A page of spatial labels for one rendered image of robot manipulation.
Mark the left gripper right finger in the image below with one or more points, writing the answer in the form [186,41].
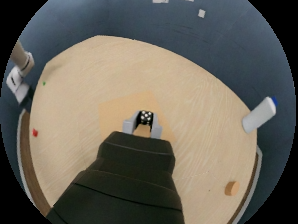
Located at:
[155,128]

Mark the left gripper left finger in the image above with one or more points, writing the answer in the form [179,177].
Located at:
[128,126]

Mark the white plastic bottle with blue cap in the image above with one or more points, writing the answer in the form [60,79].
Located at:
[259,115]

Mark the black die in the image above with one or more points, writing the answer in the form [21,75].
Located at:
[145,117]

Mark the tan square mat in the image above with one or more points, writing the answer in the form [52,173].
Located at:
[111,114]

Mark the red die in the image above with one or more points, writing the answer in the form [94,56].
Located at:
[34,132]

